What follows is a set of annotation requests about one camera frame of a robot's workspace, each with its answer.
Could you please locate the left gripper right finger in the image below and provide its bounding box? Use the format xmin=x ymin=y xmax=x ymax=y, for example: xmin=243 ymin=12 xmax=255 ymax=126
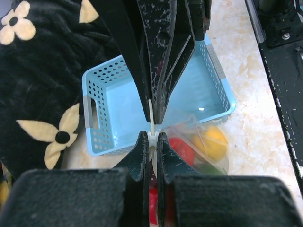
xmin=157 ymin=133 xmax=303 ymax=227

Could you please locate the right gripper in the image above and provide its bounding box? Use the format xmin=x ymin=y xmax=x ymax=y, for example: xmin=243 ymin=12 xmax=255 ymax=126
xmin=136 ymin=0 xmax=211 ymax=124

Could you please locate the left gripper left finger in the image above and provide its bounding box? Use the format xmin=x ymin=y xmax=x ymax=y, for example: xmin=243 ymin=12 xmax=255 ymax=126
xmin=0 ymin=131 xmax=149 ymax=227

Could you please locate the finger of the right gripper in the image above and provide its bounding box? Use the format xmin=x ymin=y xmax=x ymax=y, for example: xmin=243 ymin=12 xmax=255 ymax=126
xmin=91 ymin=0 xmax=151 ymax=122

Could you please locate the red wax apple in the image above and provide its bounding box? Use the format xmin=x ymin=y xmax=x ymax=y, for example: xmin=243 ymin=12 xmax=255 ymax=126
xmin=148 ymin=188 xmax=176 ymax=227

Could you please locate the clear zip top bag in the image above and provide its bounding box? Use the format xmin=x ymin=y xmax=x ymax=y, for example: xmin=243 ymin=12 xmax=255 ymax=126
xmin=148 ymin=99 xmax=230 ymax=227

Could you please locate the orange yellow fruit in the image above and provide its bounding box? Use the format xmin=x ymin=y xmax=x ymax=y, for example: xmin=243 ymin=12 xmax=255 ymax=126
xmin=192 ymin=125 xmax=229 ymax=162

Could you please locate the black floral pillow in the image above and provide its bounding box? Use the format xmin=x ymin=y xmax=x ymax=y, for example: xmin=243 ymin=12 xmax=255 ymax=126
xmin=0 ymin=0 xmax=124 ymax=206

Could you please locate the light blue plastic basket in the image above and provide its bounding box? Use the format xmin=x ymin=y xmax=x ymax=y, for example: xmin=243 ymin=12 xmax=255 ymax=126
xmin=82 ymin=37 xmax=236 ymax=156

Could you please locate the green orange mango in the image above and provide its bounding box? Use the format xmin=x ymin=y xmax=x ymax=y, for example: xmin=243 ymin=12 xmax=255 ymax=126
xmin=194 ymin=164 xmax=225 ymax=175

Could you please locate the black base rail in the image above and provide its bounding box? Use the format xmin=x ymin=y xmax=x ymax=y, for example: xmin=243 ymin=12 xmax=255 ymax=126
xmin=245 ymin=0 xmax=303 ymax=186

